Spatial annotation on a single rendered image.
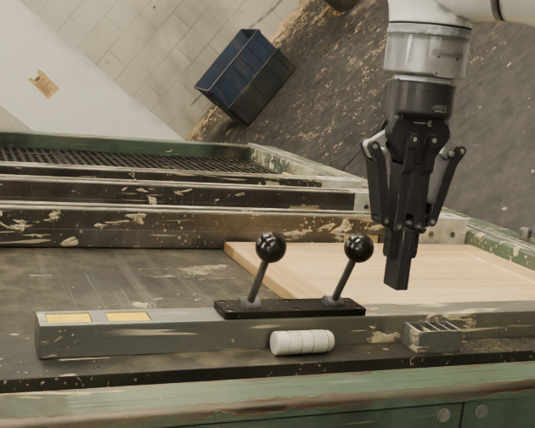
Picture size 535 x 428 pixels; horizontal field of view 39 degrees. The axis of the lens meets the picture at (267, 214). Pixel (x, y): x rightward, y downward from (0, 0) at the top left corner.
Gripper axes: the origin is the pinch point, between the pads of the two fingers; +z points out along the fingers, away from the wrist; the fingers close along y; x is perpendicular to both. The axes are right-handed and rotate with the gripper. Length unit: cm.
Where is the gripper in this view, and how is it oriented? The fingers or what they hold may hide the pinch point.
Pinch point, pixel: (398, 257)
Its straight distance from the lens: 89.6
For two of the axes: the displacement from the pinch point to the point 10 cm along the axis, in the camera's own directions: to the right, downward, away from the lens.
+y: 9.2, 0.2, 3.8
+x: -3.7, -2.1, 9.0
